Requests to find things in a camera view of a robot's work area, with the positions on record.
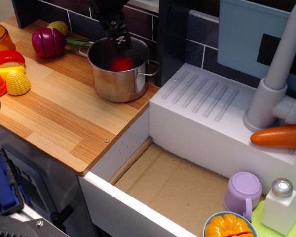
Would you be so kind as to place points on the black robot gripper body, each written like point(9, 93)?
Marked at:
point(109, 14)

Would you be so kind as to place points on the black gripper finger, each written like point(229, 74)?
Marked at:
point(120, 43)

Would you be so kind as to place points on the red toy strawberry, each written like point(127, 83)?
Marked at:
point(120, 64)

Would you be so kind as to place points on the stainless steel pot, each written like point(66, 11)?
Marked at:
point(122, 86)

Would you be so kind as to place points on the green toy leek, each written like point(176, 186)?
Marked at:
point(79, 42)

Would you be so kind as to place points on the yellow toy lemon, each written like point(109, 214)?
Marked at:
point(60, 26)

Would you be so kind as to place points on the purple toy onion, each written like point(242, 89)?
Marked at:
point(48, 43)

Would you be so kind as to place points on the yellow toy corn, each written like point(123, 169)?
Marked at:
point(17, 83)

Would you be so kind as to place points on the red toy apple slice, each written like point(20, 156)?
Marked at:
point(11, 58)

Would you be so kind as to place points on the yellow toy banana piece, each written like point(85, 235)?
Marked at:
point(4, 71)

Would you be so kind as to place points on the light blue panel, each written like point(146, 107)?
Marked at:
point(249, 34)

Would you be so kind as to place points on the white toy sink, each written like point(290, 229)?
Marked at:
point(168, 172)

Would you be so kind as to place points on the grey toy faucet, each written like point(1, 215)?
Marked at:
point(270, 102)

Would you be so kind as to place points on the purple plastic cup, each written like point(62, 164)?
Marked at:
point(243, 193)

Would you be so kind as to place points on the blue clamp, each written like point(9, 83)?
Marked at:
point(10, 197)

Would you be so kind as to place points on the yellow toy pumpkin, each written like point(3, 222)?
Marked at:
point(227, 227)

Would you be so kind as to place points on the blue bowl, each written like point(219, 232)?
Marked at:
point(209, 219)

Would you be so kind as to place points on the white salt shaker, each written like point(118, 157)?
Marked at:
point(279, 211)

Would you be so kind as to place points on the green plastic plate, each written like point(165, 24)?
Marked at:
point(265, 231)

